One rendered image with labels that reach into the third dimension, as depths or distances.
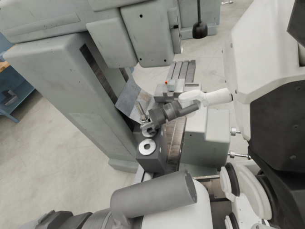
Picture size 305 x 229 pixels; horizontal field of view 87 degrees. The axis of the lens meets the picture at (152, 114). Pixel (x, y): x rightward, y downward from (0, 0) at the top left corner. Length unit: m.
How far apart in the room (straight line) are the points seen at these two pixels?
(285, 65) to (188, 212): 0.22
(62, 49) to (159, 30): 0.47
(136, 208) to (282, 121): 0.25
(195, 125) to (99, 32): 0.83
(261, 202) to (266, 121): 0.22
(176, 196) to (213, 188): 1.09
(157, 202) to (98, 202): 1.98
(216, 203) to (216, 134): 0.46
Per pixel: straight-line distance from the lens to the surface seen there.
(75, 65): 0.96
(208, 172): 1.71
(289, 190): 0.39
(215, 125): 1.35
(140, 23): 0.81
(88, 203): 2.23
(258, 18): 0.29
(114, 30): 0.85
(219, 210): 1.26
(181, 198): 0.18
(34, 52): 1.09
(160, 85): 1.33
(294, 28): 0.25
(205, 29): 0.87
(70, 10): 0.95
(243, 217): 1.02
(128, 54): 0.89
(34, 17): 1.11
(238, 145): 2.10
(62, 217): 0.32
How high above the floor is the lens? 1.81
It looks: 47 degrees down
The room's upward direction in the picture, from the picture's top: 22 degrees counter-clockwise
